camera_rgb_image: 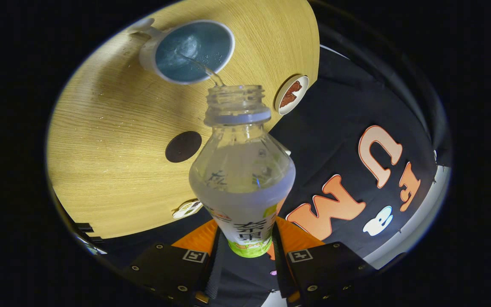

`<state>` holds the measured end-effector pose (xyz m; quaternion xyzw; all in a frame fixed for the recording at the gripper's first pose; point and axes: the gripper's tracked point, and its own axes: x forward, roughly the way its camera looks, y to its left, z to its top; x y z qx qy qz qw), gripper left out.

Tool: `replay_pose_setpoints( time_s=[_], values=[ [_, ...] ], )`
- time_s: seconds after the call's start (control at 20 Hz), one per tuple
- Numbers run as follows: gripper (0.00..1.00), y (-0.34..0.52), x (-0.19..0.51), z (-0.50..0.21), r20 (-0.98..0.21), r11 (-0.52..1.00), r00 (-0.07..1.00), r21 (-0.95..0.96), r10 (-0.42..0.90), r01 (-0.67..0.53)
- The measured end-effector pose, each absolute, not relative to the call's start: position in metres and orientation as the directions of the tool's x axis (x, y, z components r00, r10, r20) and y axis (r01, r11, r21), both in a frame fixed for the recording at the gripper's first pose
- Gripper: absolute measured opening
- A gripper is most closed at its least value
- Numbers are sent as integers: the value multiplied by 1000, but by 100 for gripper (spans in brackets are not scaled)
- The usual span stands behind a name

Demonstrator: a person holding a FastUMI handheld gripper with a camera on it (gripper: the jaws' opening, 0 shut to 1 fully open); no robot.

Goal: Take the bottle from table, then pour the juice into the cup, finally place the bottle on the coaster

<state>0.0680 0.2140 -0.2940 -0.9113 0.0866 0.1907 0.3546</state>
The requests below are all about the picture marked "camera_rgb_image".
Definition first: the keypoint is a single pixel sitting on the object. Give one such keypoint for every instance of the white divided dish with seeds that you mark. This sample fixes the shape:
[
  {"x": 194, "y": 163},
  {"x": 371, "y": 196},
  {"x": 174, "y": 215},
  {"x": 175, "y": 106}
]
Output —
[{"x": 188, "y": 209}]

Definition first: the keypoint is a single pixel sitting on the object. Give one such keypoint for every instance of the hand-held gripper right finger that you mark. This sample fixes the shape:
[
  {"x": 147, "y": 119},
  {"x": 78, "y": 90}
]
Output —
[{"x": 281, "y": 268}]

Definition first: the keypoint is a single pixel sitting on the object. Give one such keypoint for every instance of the clear juice bottle green label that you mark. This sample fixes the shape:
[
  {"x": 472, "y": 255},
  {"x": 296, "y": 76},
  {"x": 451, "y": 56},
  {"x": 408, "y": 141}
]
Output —
[{"x": 241, "y": 204}]

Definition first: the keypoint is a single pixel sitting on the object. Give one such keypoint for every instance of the wooden table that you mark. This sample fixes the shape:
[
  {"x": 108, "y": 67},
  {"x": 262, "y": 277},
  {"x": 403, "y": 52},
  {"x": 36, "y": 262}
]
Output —
[{"x": 113, "y": 128}]

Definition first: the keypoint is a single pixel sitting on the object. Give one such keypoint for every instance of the brown meat piece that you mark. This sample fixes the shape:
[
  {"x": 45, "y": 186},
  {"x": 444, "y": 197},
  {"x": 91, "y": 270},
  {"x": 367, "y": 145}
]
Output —
[
  {"x": 296, "y": 87},
  {"x": 287, "y": 100}
]

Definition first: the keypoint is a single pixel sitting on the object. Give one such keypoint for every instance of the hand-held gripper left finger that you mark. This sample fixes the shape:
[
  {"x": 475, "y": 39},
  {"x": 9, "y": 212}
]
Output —
[{"x": 211, "y": 273}]

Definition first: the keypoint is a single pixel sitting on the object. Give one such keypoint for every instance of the white plate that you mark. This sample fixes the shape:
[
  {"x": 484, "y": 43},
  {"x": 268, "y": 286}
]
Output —
[{"x": 303, "y": 96}]

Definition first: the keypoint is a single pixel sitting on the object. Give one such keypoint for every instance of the dark round coaster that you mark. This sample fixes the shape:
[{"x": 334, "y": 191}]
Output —
[{"x": 183, "y": 146}]

